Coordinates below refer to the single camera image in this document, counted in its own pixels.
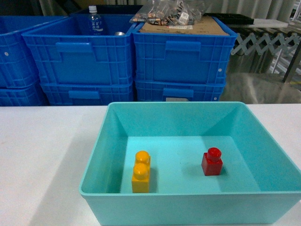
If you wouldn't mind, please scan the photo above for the red toy block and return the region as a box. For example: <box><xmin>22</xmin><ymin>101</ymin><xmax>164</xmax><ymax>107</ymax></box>
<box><xmin>201</xmin><ymin>147</ymin><xmax>223</xmax><ymax>176</ymax></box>

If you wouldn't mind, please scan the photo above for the yellow toy block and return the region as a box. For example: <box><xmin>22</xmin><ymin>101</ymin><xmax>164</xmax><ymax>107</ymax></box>
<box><xmin>131</xmin><ymin>150</ymin><xmax>151</xmax><ymax>193</ymax></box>

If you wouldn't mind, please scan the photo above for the teal plastic box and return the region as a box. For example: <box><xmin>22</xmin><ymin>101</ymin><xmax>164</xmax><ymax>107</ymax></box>
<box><xmin>79</xmin><ymin>102</ymin><xmax>301</xmax><ymax>226</ymax></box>

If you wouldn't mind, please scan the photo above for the blue crate right bottom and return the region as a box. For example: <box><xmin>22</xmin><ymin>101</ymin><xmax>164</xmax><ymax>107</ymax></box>
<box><xmin>135</xmin><ymin>80</ymin><xmax>225</xmax><ymax>102</ymax></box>

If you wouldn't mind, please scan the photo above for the blue crate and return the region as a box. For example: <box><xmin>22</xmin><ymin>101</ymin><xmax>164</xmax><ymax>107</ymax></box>
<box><xmin>0</xmin><ymin>82</ymin><xmax>49</xmax><ymax>106</ymax></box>
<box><xmin>135</xmin><ymin>80</ymin><xmax>225</xmax><ymax>102</ymax></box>
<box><xmin>41</xmin><ymin>83</ymin><xmax>134</xmax><ymax>106</ymax></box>
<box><xmin>133</xmin><ymin>16</ymin><xmax>237</xmax><ymax>85</ymax></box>
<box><xmin>22</xmin><ymin>14</ymin><xmax>135</xmax><ymax>85</ymax></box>
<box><xmin>0</xmin><ymin>16</ymin><xmax>64</xmax><ymax>89</ymax></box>

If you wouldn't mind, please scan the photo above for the blue crate right top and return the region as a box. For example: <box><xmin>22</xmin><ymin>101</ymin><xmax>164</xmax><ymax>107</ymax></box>
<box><xmin>133</xmin><ymin>16</ymin><xmax>237</xmax><ymax>85</ymax></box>

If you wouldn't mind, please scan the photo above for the metal can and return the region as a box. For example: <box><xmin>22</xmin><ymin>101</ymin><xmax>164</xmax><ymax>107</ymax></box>
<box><xmin>114</xmin><ymin>32</ymin><xmax>125</xmax><ymax>36</ymax></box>

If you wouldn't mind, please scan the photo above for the blue crate middle bottom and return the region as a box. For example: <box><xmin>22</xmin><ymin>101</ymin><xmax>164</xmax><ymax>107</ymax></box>
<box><xmin>41</xmin><ymin>83</ymin><xmax>134</xmax><ymax>106</ymax></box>

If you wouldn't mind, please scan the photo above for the clear plastic bag of parts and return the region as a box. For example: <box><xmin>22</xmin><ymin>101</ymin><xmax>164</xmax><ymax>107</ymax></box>
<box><xmin>130</xmin><ymin>0</ymin><xmax>211</xmax><ymax>26</ymax></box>

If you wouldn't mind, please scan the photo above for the clear water bottle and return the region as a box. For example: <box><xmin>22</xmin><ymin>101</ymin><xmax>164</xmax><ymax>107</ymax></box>
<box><xmin>88</xmin><ymin>5</ymin><xmax>104</xmax><ymax>35</ymax></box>

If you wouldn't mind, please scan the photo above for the cardboard sheet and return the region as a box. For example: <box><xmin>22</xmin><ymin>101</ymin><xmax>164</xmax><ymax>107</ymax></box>
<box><xmin>139</xmin><ymin>16</ymin><xmax>228</xmax><ymax>36</ymax></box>

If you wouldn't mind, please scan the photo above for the blue crate middle top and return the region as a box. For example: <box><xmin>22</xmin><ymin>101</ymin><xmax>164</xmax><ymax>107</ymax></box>
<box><xmin>22</xmin><ymin>14</ymin><xmax>135</xmax><ymax>85</ymax></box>

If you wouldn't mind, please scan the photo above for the blue crate left bottom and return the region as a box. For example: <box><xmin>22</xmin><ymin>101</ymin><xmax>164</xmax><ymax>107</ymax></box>
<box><xmin>0</xmin><ymin>82</ymin><xmax>49</xmax><ymax>106</ymax></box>

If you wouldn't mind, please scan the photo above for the black tray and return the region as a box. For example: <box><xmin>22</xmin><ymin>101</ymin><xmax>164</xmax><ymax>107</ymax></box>
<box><xmin>204</xmin><ymin>13</ymin><xmax>254</xmax><ymax>25</ymax></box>

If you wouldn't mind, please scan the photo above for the expandable roller conveyor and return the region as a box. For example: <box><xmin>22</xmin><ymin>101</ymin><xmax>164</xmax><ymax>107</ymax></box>
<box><xmin>227</xmin><ymin>27</ymin><xmax>301</xmax><ymax>76</ymax></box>

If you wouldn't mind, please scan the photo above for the blue crate left top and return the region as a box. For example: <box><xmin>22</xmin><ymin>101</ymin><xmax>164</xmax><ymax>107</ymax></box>
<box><xmin>0</xmin><ymin>16</ymin><xmax>64</xmax><ymax>89</ymax></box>

